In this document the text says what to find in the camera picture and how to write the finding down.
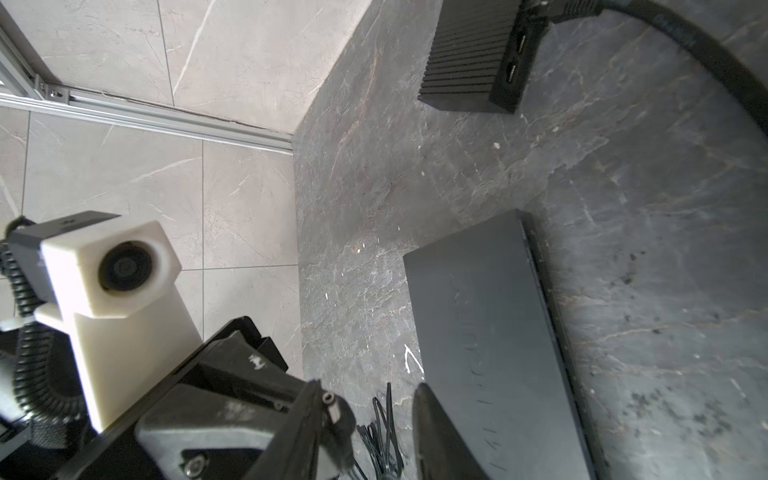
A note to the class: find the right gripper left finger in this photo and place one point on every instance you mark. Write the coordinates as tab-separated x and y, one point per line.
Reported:
293	453

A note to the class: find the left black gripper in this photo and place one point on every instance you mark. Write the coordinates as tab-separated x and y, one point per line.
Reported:
213	416

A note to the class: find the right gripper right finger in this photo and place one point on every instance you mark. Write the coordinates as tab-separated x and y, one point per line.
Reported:
440	451

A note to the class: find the dark grey network switch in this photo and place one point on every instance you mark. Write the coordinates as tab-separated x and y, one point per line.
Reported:
496	354

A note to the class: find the ribbed black network switch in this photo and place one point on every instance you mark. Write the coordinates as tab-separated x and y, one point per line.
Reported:
481	56

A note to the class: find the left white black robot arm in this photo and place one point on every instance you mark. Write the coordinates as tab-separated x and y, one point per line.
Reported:
104	374

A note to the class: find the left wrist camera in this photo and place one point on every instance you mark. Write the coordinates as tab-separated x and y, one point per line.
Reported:
104	322

